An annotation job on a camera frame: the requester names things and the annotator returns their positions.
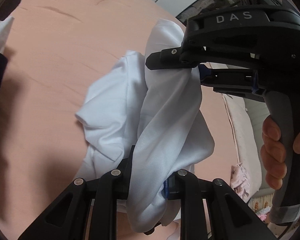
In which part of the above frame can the white navy-trimmed shirt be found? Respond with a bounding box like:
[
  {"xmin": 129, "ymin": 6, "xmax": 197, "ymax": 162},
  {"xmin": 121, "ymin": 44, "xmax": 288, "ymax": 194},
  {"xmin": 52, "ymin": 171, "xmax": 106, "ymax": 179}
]
[{"xmin": 76, "ymin": 20, "xmax": 215, "ymax": 233}]

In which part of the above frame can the person's right hand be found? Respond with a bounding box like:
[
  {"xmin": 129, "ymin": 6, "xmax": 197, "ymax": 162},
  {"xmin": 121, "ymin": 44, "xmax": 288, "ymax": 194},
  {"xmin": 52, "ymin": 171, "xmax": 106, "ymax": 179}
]
[{"xmin": 261, "ymin": 116, "xmax": 300, "ymax": 190}]

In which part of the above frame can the pink cartoon print pajamas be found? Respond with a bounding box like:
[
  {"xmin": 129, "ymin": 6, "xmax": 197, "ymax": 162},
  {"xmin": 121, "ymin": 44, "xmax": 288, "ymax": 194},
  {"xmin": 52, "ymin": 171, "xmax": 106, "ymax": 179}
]
[{"xmin": 230, "ymin": 163, "xmax": 250, "ymax": 203}]

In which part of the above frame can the beige waffle pillow cover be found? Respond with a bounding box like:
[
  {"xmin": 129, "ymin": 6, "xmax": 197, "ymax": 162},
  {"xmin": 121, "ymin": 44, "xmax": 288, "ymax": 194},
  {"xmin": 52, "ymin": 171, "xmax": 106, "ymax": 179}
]
[{"xmin": 222, "ymin": 94, "xmax": 262, "ymax": 198}]

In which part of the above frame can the pink bed sheet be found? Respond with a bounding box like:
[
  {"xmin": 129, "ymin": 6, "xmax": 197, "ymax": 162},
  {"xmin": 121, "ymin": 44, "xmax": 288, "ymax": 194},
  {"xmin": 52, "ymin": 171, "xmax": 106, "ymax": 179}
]
[{"xmin": 0, "ymin": 0, "xmax": 241, "ymax": 240}]

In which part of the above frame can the white blue print garment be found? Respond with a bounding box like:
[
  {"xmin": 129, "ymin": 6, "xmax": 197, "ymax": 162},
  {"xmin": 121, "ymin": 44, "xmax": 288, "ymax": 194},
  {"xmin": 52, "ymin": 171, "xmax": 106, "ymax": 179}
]
[{"xmin": 0, "ymin": 16, "xmax": 14, "ymax": 54}]

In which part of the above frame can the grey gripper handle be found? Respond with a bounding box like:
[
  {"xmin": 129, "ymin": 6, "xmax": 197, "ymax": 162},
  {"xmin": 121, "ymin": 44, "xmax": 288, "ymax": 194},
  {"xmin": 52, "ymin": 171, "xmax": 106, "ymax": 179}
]
[{"xmin": 264, "ymin": 91, "xmax": 300, "ymax": 225}]

